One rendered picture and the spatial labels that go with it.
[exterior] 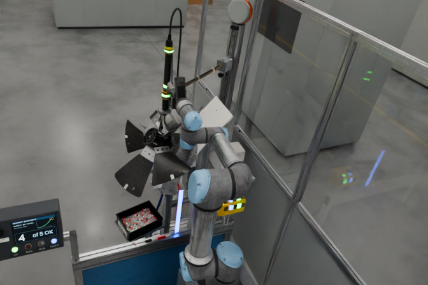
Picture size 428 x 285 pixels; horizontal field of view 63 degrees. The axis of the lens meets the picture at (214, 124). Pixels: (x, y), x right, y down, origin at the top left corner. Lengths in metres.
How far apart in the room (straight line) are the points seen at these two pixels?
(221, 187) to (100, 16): 6.40
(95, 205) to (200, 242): 2.11
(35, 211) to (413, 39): 7.15
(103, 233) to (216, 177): 2.08
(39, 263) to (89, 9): 5.22
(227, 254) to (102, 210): 1.99
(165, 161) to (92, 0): 5.59
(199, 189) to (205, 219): 0.16
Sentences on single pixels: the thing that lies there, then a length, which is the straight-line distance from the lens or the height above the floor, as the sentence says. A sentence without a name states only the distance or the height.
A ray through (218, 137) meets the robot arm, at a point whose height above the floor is 1.59.
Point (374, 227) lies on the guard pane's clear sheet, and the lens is 1.79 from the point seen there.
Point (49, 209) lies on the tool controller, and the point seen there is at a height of 1.25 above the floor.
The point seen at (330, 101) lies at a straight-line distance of 1.81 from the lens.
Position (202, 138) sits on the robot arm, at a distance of 1.57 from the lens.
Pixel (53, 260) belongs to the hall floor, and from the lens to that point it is 3.09.
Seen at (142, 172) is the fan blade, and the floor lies 1.02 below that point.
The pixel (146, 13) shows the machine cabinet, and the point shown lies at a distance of 7.55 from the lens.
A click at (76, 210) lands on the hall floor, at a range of 3.38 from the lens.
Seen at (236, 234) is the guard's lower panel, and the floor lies 0.14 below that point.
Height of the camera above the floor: 2.45
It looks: 33 degrees down
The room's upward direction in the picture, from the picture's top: 9 degrees clockwise
